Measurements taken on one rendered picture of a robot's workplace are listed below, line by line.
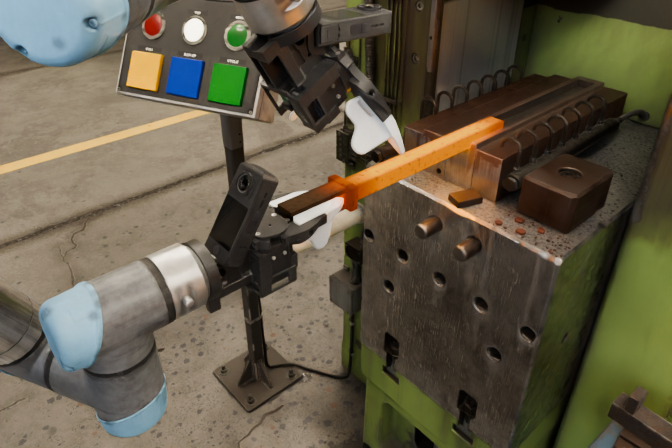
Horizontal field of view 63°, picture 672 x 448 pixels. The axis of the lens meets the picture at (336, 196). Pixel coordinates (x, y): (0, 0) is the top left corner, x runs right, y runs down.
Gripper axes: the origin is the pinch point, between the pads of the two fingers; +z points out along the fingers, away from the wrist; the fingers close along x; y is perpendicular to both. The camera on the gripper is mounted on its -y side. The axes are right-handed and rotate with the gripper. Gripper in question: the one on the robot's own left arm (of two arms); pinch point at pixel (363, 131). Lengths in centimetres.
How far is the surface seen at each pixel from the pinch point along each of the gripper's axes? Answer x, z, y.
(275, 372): -55, 102, 36
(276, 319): -75, 110, 24
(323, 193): 0.4, 1.9, 9.4
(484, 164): 4.6, 20.2, -14.0
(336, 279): -40, 74, 6
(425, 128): -7.8, 18.7, -15.1
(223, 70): -45.3, 7.2, -3.3
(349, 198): 2.0, 4.5, 7.3
